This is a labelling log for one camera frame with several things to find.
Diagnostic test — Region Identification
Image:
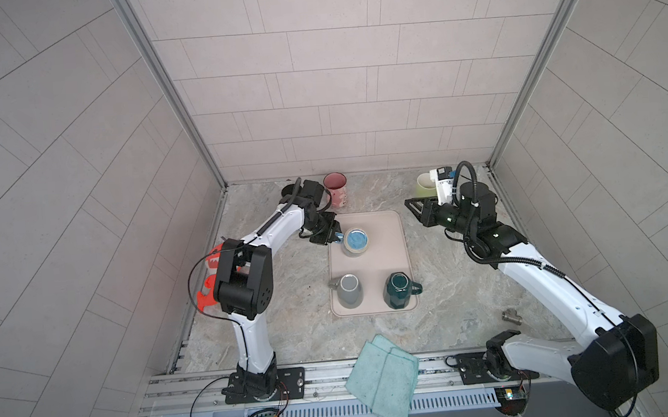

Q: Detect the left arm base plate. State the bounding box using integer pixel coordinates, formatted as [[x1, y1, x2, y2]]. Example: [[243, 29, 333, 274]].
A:
[[221, 367, 306, 405]]

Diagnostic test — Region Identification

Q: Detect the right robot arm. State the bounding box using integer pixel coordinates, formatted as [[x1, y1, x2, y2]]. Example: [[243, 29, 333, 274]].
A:
[[405, 160, 660, 413]]

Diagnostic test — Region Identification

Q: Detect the grey mug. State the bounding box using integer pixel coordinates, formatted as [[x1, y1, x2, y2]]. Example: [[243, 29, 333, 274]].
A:
[[329, 273, 363, 309]]

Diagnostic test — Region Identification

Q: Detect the aluminium rail frame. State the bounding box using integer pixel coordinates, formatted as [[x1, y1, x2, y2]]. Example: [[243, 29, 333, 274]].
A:
[[137, 335, 583, 417]]

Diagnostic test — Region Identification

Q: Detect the left black cable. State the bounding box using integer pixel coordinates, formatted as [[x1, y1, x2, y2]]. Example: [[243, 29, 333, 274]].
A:
[[177, 250, 280, 417]]

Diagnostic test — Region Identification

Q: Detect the small metal fitting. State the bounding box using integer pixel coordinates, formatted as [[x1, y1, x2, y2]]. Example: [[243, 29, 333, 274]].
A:
[[501, 308, 523, 325]]

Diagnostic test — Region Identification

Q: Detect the teal folded cloth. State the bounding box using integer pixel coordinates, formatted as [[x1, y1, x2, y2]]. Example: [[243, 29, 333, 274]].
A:
[[345, 334, 420, 417]]

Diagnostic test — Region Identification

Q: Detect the beige tray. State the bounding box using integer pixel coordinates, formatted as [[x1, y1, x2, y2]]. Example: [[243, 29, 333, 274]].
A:
[[328, 210, 413, 318]]

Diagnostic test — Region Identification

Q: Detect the red shark plush toy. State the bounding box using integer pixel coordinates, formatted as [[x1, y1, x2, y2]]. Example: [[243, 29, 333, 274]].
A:
[[195, 245, 223, 312]]

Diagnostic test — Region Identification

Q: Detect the dark green mug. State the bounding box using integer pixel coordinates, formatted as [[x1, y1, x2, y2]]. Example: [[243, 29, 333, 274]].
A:
[[384, 272, 423, 310]]

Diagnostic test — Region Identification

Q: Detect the light green mug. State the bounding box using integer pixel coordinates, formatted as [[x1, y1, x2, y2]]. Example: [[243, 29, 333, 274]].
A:
[[416, 172, 438, 198]]

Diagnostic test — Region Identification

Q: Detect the blue butterfly mug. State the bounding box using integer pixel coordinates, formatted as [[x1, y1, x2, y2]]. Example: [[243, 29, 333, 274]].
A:
[[339, 228, 369, 258]]

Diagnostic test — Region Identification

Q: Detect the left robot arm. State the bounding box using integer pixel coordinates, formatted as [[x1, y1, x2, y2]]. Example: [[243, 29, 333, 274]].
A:
[[213, 178, 344, 401]]

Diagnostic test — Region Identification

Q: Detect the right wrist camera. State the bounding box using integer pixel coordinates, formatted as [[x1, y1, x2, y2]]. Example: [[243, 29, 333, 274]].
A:
[[429, 166, 455, 205]]

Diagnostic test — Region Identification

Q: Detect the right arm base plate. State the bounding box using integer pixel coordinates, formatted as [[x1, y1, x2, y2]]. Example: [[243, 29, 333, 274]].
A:
[[454, 352, 539, 385]]

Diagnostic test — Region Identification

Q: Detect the pink ghost mug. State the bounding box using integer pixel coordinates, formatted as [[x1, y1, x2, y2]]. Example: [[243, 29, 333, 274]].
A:
[[323, 172, 348, 209]]

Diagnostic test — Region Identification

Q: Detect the right circuit board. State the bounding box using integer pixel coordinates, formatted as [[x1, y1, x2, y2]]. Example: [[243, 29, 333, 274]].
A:
[[494, 386, 529, 417]]

